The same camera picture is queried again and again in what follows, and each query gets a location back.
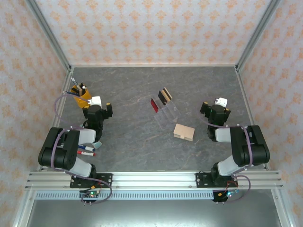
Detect clear acrylic card stand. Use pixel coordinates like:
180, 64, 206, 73
151, 96, 182, 130

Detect gold VIP card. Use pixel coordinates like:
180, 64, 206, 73
160, 87, 173, 102

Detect plain black card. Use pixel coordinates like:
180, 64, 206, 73
158, 89, 168, 105

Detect red card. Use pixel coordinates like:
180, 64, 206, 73
150, 98, 161, 113

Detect yellow pen cup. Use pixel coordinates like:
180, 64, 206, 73
71, 85, 92, 109

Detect small green circuit board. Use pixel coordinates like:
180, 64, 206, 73
219, 188, 240, 198
79, 186, 102, 198

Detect grey metal shelf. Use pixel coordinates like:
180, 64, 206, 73
26, 200, 285, 227

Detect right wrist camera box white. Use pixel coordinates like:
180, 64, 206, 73
214, 96, 229, 107

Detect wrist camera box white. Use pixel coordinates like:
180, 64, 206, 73
89, 96, 103, 107
214, 96, 229, 107

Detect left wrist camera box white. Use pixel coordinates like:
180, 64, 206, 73
89, 96, 103, 107

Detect aluminium table side rail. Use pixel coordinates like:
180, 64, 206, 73
235, 67, 270, 171
37, 68, 74, 171

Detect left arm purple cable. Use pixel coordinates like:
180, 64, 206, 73
51, 94, 113, 206

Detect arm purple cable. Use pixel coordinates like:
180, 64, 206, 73
198, 98, 252, 204
51, 94, 113, 206

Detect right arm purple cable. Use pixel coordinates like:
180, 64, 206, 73
198, 98, 252, 204

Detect aluminium table end rail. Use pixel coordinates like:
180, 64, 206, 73
71, 63, 237, 69

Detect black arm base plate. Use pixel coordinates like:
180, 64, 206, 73
196, 172, 237, 189
70, 173, 113, 189

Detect aluminium corner post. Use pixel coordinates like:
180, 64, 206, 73
25, 0, 73, 71
235, 0, 282, 71

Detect grey slotted cable duct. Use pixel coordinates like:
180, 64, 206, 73
35, 192, 237, 201

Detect aluminium frame leg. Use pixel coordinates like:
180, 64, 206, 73
13, 190, 36, 227
271, 189, 294, 227

